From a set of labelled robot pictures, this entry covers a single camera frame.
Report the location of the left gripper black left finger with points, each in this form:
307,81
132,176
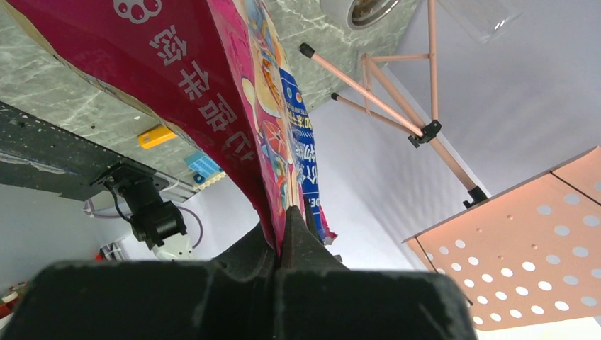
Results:
224,298

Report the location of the blue building base plate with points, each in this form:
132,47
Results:
202,166

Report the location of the grey double pet bowl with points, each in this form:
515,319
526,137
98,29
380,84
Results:
340,12

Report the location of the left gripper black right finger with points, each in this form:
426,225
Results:
317,297

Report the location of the colourful pet food bag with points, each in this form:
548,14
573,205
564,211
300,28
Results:
214,72

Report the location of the yellow plastic scoop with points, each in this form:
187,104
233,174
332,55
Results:
155,136

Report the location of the pink music stand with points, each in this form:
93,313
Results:
529,255

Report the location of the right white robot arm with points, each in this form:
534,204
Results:
155,222

